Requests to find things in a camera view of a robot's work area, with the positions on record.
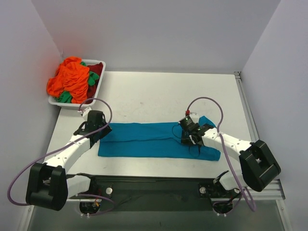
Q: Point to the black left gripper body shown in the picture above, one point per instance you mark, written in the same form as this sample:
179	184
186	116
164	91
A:
102	132

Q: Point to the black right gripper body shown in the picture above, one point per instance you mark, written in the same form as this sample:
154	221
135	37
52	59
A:
192	139

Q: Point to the blue t shirt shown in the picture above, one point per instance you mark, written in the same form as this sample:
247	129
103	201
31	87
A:
151	140

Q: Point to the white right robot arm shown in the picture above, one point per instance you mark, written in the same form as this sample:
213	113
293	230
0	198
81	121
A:
258	165

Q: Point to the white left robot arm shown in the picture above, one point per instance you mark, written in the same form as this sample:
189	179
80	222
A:
48	184

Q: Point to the green t shirt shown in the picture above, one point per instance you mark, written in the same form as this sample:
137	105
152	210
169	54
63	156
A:
65	97

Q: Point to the orange t shirt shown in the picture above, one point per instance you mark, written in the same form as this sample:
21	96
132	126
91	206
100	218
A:
70	76

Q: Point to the dark red t shirt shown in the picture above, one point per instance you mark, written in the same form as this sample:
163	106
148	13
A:
94	77

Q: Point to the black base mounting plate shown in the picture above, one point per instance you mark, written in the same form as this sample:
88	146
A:
154	194

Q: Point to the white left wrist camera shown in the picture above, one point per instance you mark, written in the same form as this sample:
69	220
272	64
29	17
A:
84	112

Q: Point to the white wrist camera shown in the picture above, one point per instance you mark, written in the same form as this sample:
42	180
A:
84	112
190	113

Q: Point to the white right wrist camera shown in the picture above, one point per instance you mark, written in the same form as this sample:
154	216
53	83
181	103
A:
190	113

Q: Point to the aluminium frame rail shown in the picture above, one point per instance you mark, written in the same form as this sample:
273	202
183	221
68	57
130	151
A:
274	191

